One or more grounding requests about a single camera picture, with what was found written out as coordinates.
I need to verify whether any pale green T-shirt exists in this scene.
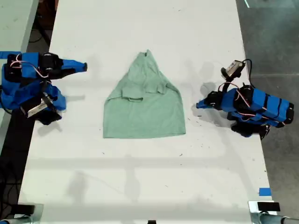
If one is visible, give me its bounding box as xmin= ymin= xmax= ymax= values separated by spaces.
xmin=102 ymin=49 xmax=187 ymax=139

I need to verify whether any long blue tape strip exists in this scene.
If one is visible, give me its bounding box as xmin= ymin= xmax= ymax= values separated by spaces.
xmin=0 ymin=51 xmax=22 ymax=59

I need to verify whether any pale side table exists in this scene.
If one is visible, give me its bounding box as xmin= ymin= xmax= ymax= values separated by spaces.
xmin=0 ymin=0 xmax=39 ymax=147

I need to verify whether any metal table clamp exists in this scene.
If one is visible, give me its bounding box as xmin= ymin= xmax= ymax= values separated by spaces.
xmin=13 ymin=203 xmax=44 ymax=224
xmin=248 ymin=201 xmax=285 ymax=224

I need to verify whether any black camera stalk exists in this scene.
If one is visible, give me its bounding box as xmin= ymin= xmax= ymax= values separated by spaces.
xmin=221 ymin=74 xmax=242 ymax=93
xmin=46 ymin=104 xmax=63 ymax=122

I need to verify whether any black floor cable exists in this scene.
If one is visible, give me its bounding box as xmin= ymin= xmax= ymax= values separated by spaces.
xmin=0 ymin=161 xmax=21 ymax=221
xmin=29 ymin=22 xmax=52 ymax=44

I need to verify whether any black camera box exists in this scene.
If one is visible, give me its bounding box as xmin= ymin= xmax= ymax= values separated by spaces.
xmin=221 ymin=60 xmax=246 ymax=77
xmin=26 ymin=93 xmax=54 ymax=118

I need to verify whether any black camera cable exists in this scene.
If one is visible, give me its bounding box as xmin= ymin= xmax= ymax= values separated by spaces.
xmin=242 ymin=58 xmax=255 ymax=87

